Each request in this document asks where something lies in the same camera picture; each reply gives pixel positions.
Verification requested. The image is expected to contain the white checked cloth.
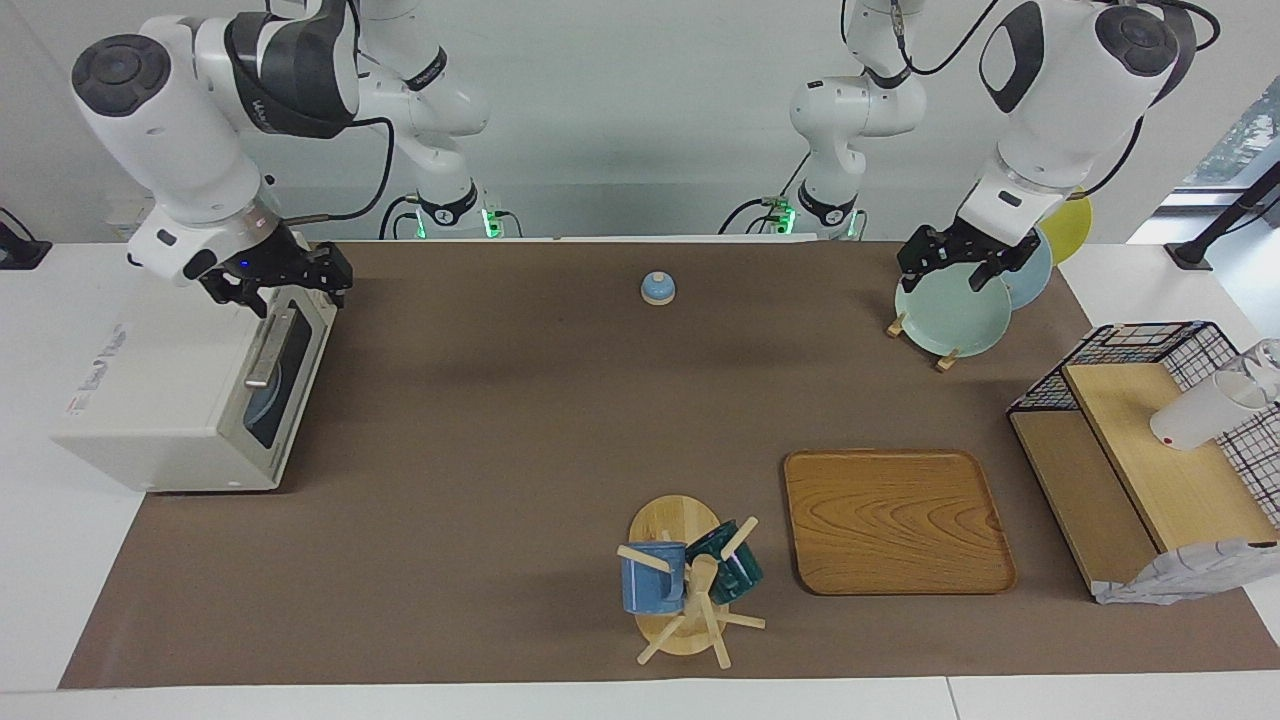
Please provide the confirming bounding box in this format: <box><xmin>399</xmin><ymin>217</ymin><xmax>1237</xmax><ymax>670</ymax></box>
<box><xmin>1093</xmin><ymin>538</ymin><xmax>1280</xmax><ymax>607</ymax></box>

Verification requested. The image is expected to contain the black stand with foot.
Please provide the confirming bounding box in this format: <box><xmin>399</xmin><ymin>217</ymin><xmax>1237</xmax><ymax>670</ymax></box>
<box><xmin>1165</xmin><ymin>160</ymin><xmax>1280</xmax><ymax>271</ymax></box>

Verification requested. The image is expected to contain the brown table mat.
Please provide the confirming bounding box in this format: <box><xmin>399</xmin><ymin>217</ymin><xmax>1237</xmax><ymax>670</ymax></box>
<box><xmin>58</xmin><ymin>240</ymin><xmax>1280</xmax><ymax>689</ymax></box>

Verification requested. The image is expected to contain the glass oven door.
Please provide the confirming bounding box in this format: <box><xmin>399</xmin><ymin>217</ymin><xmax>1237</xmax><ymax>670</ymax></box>
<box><xmin>225</xmin><ymin>292</ymin><xmax>339</xmax><ymax>491</ymax></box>

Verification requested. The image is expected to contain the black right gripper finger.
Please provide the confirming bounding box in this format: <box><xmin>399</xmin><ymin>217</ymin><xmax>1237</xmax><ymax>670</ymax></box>
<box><xmin>198</xmin><ymin>270</ymin><xmax>273</xmax><ymax>319</ymax></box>
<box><xmin>305</xmin><ymin>243</ymin><xmax>354</xmax><ymax>309</ymax></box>

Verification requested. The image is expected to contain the blue mug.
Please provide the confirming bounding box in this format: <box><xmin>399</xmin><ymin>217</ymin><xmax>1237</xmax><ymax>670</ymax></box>
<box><xmin>620</xmin><ymin>541</ymin><xmax>689</xmax><ymax>615</ymax></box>

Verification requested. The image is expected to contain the white toaster oven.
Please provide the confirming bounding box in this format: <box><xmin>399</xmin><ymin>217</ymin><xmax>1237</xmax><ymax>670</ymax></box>
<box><xmin>52</xmin><ymin>270</ymin><xmax>339</xmax><ymax>493</ymax></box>

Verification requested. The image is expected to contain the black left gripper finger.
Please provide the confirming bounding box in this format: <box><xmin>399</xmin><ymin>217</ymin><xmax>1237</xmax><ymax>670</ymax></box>
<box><xmin>968</xmin><ymin>243</ymin><xmax>1041</xmax><ymax>293</ymax></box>
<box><xmin>897</xmin><ymin>225</ymin><xmax>946</xmax><ymax>293</ymax></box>

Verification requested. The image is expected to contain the light blue ceramic plate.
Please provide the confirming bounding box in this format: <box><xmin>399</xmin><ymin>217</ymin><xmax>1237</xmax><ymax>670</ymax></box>
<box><xmin>1000</xmin><ymin>235</ymin><xmax>1054</xmax><ymax>311</ymax></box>
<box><xmin>245</xmin><ymin>375</ymin><xmax>287</xmax><ymax>447</ymax></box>

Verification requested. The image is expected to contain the wooden serving tray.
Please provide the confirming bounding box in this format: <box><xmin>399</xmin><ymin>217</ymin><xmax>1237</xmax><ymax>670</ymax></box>
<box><xmin>783</xmin><ymin>448</ymin><xmax>1018</xmax><ymax>597</ymax></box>

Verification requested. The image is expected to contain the clear drinking glass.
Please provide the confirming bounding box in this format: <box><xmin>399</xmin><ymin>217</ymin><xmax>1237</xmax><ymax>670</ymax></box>
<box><xmin>1240</xmin><ymin>338</ymin><xmax>1280</xmax><ymax>401</ymax></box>

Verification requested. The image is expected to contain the yellow plate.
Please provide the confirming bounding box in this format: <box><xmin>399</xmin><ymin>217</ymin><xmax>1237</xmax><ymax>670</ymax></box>
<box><xmin>1040</xmin><ymin>190</ymin><xmax>1094</xmax><ymax>265</ymax></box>

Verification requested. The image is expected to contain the dark green mug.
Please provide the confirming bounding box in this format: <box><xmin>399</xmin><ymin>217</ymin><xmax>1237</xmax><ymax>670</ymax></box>
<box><xmin>685</xmin><ymin>520</ymin><xmax>765</xmax><ymax>605</ymax></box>

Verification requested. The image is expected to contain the pale green plate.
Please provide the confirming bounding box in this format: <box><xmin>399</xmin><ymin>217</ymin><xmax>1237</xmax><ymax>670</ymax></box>
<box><xmin>894</xmin><ymin>262</ymin><xmax>1013</xmax><ymax>358</ymax></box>

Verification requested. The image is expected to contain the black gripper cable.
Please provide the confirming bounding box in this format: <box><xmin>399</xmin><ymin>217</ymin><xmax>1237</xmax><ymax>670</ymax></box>
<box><xmin>270</xmin><ymin>115</ymin><xmax>397</xmax><ymax>223</ymax></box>
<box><xmin>845</xmin><ymin>0</ymin><xmax>1221</xmax><ymax>201</ymax></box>

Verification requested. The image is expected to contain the black power cable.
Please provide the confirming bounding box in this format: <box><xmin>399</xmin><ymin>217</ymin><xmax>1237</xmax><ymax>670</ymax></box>
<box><xmin>378</xmin><ymin>195</ymin><xmax>421</xmax><ymax>241</ymax></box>
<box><xmin>718</xmin><ymin>150</ymin><xmax>811</xmax><ymax>236</ymax></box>

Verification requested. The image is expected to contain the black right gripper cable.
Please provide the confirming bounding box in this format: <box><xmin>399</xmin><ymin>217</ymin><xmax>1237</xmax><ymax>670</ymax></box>
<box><xmin>270</xmin><ymin>115</ymin><xmax>397</xmax><ymax>223</ymax></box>

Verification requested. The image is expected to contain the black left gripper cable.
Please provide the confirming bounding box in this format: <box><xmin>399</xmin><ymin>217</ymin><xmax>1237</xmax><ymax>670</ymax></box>
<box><xmin>845</xmin><ymin>0</ymin><xmax>1221</xmax><ymax>201</ymax></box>

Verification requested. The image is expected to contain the window with greenery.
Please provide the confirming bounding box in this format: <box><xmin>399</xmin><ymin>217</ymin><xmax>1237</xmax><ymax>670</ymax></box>
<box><xmin>1160</xmin><ymin>75</ymin><xmax>1280</xmax><ymax>216</ymax></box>

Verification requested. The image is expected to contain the black wire basket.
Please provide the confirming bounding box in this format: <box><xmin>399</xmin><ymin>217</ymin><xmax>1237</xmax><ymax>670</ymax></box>
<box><xmin>1008</xmin><ymin>321</ymin><xmax>1280</xmax><ymax>531</ymax></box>

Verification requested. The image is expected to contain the black clamp base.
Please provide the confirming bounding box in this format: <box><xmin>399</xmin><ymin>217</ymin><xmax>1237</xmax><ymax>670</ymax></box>
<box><xmin>0</xmin><ymin>205</ymin><xmax>53</xmax><ymax>271</ymax></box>

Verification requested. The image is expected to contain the wooden plate rack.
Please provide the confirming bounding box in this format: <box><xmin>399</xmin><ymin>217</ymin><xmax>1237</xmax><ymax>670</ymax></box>
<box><xmin>886</xmin><ymin>312</ymin><xmax>961</xmax><ymax>373</ymax></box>

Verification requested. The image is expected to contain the wooden two-tier shelf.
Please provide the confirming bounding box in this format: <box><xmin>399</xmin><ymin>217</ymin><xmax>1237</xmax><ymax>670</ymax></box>
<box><xmin>1008</xmin><ymin>362</ymin><xmax>1280</xmax><ymax>599</ymax></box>

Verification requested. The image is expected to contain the wooden mug tree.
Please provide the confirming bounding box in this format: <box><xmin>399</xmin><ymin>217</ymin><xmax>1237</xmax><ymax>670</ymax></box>
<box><xmin>616</xmin><ymin>494</ymin><xmax>768</xmax><ymax>670</ymax></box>

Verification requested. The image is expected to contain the white plastic cup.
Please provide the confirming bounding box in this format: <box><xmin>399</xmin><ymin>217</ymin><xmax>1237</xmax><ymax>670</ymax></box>
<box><xmin>1149</xmin><ymin>368</ymin><xmax>1269</xmax><ymax>451</ymax></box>

